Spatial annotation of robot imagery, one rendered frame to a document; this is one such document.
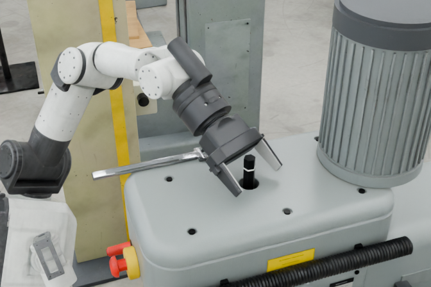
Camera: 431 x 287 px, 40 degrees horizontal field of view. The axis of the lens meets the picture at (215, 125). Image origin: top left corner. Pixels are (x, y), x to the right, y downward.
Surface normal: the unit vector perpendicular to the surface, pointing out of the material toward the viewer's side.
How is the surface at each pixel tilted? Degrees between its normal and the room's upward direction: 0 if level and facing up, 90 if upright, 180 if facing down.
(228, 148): 30
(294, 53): 0
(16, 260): 58
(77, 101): 99
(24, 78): 0
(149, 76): 85
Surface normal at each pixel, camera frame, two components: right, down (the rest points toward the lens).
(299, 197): 0.00, -0.83
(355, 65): -0.72, 0.39
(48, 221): 0.54, -0.08
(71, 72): -0.66, -0.07
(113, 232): 0.32, 0.53
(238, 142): 0.35, -0.52
